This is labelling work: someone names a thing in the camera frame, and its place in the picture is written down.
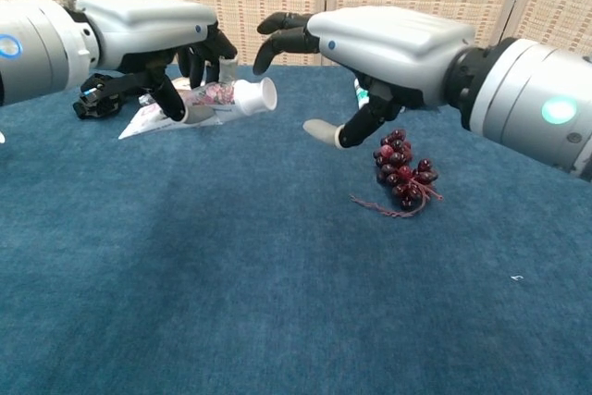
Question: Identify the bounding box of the floral white toothpaste tube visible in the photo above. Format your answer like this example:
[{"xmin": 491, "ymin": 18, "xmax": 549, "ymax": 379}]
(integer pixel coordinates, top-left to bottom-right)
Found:
[{"xmin": 117, "ymin": 76, "xmax": 279, "ymax": 141}]

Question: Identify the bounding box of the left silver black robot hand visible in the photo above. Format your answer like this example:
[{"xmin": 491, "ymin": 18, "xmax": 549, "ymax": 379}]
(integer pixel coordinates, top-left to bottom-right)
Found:
[{"xmin": 76, "ymin": 0, "xmax": 240, "ymax": 130}]

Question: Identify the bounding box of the blue felt table cover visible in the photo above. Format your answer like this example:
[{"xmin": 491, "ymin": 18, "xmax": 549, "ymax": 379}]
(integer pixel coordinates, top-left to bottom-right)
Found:
[{"xmin": 0, "ymin": 63, "xmax": 592, "ymax": 395}]

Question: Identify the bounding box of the dark red grape bunch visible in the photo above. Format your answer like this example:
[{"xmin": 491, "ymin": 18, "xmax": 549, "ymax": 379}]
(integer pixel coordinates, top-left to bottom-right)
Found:
[{"xmin": 349, "ymin": 129, "xmax": 445, "ymax": 219}]

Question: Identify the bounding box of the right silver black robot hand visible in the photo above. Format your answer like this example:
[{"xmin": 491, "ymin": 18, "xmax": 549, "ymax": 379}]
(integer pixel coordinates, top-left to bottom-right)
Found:
[{"xmin": 253, "ymin": 6, "xmax": 476, "ymax": 150}]

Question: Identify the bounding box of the white green glue stick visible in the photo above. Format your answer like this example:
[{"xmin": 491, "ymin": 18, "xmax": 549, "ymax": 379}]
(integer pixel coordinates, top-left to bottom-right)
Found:
[{"xmin": 353, "ymin": 79, "xmax": 371, "ymax": 110}]

